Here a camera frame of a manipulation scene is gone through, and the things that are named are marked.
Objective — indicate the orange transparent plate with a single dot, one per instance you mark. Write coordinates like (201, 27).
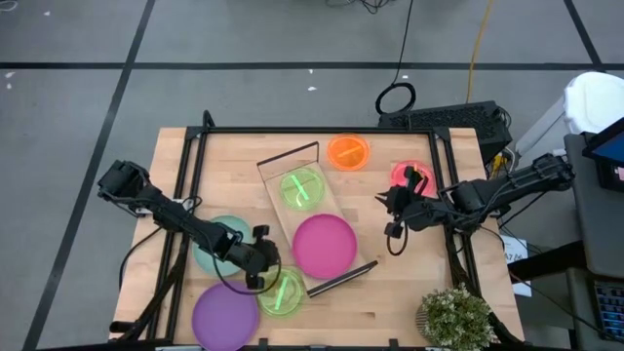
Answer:
(348, 152)

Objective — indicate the teal opaque plate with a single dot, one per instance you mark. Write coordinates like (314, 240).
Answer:
(205, 263)

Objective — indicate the grey desk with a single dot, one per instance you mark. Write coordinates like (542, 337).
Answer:
(599, 229)

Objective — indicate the red transparent plate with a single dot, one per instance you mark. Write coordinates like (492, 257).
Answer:
(397, 178)

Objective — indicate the pink opaque plate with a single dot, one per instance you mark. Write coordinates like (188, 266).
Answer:
(324, 246)

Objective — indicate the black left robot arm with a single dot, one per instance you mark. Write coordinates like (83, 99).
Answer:
(170, 214)

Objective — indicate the dark keyboard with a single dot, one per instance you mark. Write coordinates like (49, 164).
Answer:
(612, 312)

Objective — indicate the white bin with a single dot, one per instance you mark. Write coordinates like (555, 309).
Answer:
(595, 102)

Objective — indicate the black desktop computer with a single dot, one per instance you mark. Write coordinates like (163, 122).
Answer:
(453, 119)

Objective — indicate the green transparent plate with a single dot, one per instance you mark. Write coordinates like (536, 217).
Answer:
(302, 188)
(287, 302)

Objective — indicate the purple opaque plate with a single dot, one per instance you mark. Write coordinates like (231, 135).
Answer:
(224, 317)

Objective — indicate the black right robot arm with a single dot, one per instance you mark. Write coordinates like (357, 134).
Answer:
(487, 195)

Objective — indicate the white paper sheet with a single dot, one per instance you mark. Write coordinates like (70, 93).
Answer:
(517, 253)

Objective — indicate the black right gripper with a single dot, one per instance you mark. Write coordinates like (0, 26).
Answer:
(414, 209)

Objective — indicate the dark device blue screen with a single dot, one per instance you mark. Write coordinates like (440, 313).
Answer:
(612, 148)

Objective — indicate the potted plant striped pot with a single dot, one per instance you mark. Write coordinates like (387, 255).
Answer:
(456, 319)

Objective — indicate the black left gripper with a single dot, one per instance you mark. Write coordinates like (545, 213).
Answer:
(253, 256)

